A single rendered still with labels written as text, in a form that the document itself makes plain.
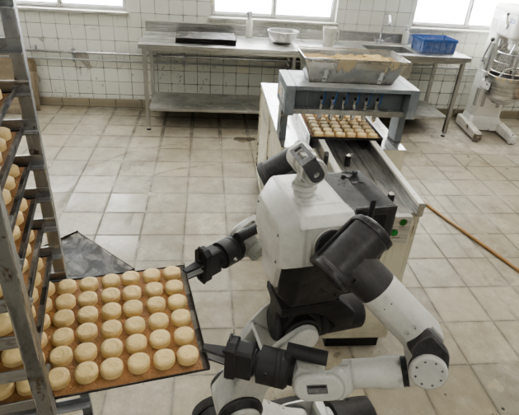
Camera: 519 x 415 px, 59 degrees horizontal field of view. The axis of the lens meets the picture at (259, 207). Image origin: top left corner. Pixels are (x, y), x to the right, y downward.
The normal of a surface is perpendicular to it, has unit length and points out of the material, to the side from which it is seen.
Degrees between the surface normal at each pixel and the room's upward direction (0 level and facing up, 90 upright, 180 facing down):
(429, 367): 74
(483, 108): 90
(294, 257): 85
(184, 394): 0
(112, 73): 90
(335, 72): 115
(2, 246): 90
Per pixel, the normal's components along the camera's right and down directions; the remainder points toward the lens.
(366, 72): 0.05, 0.83
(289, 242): -0.47, 0.34
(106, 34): 0.10, 0.51
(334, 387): -0.20, 0.20
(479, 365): 0.07, -0.86
